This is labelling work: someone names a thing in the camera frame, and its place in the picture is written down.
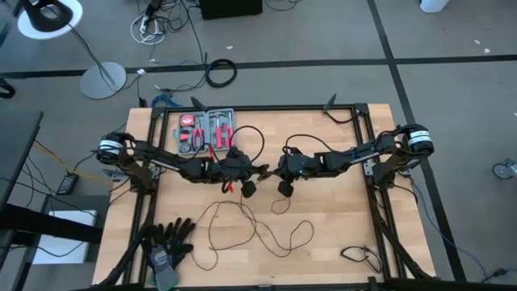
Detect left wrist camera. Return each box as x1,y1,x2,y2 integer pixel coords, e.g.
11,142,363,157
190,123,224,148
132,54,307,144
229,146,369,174
227,145,253,166

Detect black cabinet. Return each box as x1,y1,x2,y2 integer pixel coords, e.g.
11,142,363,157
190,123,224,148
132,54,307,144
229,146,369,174
199,0,264,21

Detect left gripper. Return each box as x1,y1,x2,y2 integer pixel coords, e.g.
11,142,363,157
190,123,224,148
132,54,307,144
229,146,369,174
225,163,267,200

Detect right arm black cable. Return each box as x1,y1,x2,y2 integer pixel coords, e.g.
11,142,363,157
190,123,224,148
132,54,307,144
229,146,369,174
284,133,338,155

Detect red handled pliers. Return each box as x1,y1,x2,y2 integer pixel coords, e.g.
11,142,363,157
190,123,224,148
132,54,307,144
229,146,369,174
191,128,206,153

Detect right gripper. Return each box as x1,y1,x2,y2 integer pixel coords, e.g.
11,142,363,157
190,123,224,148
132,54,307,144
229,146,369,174
274,161,299,200

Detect short black cable loop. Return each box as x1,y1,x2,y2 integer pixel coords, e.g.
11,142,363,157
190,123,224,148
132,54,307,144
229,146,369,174
324,110,355,125

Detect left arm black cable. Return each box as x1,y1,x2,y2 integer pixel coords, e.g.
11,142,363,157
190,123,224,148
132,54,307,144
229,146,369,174
230,124,267,165

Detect black work glove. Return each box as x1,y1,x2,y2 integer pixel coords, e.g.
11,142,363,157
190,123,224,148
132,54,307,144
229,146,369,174
141,222,181,291
163,217,197,268

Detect white trash can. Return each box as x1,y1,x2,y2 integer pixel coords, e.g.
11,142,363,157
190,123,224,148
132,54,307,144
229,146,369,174
419,0,451,14

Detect small black cable bundle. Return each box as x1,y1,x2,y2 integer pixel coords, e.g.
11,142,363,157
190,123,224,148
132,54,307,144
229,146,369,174
339,243,384,275

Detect pink bit holder set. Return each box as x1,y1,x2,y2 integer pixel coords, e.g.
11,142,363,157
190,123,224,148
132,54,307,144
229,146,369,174
209,112,226,150

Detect grey caster wheel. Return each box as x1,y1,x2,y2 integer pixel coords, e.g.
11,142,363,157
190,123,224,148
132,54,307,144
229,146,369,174
492,158,517,180

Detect long blue floor cable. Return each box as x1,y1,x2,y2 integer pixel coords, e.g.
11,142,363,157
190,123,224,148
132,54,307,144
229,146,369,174
410,180,509,284

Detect white box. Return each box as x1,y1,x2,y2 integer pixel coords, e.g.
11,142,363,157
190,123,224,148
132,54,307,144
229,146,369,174
31,209,99,266

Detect black wire cable spool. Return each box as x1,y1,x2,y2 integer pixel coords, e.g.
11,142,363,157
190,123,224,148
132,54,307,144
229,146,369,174
189,177,315,271

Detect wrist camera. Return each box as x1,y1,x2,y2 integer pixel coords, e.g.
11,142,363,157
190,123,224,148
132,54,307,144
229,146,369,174
281,145,301,163
227,145,253,166

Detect black aluminium table frame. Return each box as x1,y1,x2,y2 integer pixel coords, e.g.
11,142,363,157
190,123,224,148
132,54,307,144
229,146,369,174
95,103,439,291

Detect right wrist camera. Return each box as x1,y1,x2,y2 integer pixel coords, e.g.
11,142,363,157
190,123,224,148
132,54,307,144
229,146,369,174
281,145,301,163

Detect black frame clamp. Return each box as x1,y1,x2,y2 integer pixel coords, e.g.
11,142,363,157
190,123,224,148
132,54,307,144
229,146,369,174
190,95,209,112
322,92,338,112

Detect grey plastic tool case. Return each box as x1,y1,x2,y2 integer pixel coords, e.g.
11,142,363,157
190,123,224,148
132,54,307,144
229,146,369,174
173,108,237,156

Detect black power adapter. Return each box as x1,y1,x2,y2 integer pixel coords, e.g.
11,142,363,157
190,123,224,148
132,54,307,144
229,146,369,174
56,172,80,196

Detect blue network cable bundle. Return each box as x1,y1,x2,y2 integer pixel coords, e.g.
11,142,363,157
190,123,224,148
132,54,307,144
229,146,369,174
150,93,175,108

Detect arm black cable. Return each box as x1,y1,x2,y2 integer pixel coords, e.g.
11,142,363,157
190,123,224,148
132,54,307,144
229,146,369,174
284,133,338,155
230,124,267,165

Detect dark desk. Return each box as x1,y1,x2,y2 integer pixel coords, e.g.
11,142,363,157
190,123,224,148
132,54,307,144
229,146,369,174
0,108,44,211

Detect floor lamp with round base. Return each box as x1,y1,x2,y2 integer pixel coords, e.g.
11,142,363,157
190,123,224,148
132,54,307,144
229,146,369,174
16,0,128,100

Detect yellow cable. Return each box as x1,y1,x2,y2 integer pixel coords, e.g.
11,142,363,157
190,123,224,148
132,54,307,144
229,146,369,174
33,140,115,183

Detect coiled black floor cable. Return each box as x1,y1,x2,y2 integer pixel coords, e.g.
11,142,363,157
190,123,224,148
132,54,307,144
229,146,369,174
205,57,238,89

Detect red handled screwdriver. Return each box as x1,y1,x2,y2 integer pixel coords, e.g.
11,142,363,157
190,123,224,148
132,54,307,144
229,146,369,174
226,115,236,149

